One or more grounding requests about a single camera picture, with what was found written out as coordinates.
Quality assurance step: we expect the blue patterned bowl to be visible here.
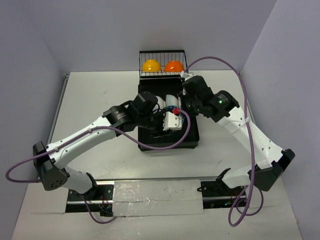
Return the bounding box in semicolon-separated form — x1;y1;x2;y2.
163;105;186;124

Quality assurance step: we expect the white bowl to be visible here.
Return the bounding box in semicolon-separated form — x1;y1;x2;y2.
165;94;181;108
152;95;166;114

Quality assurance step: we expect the orange bowl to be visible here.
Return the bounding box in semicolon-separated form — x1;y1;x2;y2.
163;60;185;73

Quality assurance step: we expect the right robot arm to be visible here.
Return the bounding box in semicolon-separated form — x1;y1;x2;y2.
180;72;296;196

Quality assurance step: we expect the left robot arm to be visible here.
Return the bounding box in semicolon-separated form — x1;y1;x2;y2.
32;91;163;200

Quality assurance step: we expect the black dish rack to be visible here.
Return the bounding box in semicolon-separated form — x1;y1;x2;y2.
138;49;188;147

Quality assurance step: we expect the white taped cover sheet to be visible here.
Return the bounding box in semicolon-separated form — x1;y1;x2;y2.
112;179;204;217

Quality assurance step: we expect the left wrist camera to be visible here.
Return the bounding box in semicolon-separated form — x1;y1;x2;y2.
162;110;183;131

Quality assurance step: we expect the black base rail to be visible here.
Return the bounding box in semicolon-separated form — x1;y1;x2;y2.
65;178;247;217

